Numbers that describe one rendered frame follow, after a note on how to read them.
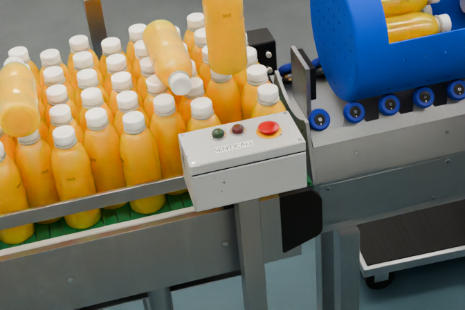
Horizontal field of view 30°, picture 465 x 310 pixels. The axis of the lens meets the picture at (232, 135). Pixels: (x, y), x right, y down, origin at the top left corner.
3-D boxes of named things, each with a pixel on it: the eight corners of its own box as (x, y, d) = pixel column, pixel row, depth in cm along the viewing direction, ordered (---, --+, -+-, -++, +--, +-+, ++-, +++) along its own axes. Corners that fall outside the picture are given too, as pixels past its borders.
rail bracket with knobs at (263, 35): (280, 84, 197) (278, 44, 191) (250, 90, 196) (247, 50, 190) (268, 62, 205) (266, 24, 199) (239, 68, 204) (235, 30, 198)
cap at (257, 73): (248, 84, 164) (248, 75, 163) (245, 73, 167) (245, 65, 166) (268, 81, 164) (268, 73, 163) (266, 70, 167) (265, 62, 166)
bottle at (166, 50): (180, 21, 171) (203, 68, 157) (171, 52, 175) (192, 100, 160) (146, 16, 169) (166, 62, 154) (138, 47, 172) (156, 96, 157)
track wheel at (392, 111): (398, 90, 175) (395, 92, 177) (378, 95, 175) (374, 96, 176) (403, 112, 175) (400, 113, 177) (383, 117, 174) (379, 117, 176)
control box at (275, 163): (307, 187, 151) (306, 140, 145) (196, 213, 147) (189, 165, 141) (290, 155, 159) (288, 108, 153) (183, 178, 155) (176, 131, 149)
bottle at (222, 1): (205, 59, 160) (195, -33, 150) (243, 52, 161) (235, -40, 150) (213, 79, 155) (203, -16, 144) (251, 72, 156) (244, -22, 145)
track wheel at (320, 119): (328, 106, 173) (326, 106, 175) (306, 110, 172) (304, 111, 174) (333, 128, 173) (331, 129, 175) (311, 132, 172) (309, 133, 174)
